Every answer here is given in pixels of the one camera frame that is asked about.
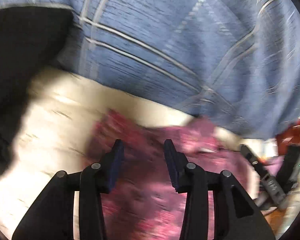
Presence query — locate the purple floral cloth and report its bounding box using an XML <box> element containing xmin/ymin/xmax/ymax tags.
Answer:
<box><xmin>87</xmin><ymin>110</ymin><xmax>251</xmax><ymax>239</ymax></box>

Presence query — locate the black and red garment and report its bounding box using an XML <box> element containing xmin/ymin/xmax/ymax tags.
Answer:
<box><xmin>0</xmin><ymin>7</ymin><xmax>73</xmax><ymax>175</ymax></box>

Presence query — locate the dark red plastic bag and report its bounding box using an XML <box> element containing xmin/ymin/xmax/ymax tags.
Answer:
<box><xmin>276</xmin><ymin>122</ymin><xmax>300</xmax><ymax>155</ymax></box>

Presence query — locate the cream leaf-print duvet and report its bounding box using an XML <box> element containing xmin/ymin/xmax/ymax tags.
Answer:
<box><xmin>0</xmin><ymin>69</ymin><xmax>233</xmax><ymax>238</ymax></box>

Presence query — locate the blue plaid quilt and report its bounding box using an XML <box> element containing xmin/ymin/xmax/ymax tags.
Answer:
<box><xmin>0</xmin><ymin>0</ymin><xmax>300</xmax><ymax>139</ymax></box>

